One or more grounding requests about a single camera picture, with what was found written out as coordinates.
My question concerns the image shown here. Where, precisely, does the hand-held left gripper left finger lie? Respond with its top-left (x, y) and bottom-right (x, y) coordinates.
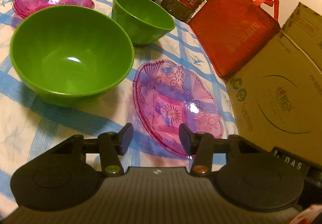
top-left (52, 123), bottom-right (134, 177)

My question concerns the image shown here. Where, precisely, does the red fabric tote bag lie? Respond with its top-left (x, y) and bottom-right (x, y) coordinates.
top-left (188, 0), bottom-right (281, 80)

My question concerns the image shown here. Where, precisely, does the brown cardboard box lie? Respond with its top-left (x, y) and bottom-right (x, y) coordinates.
top-left (225, 2), bottom-right (322, 164)

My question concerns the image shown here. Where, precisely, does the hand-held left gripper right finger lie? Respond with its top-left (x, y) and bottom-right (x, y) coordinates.
top-left (179, 123), bottom-right (272, 178)

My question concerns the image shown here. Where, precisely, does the red and white printed item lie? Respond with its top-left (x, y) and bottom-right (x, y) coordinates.
top-left (299, 205), bottom-right (322, 224)

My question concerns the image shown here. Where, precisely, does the blue checked white tablecloth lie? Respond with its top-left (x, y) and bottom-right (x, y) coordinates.
top-left (0, 0), bottom-right (239, 184)

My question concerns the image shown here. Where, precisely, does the small green plastic bowl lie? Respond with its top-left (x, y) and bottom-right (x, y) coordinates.
top-left (111, 0), bottom-right (176, 47)

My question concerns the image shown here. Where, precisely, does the large green plastic bowl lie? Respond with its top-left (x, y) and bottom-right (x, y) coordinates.
top-left (9, 5), bottom-right (135, 108)

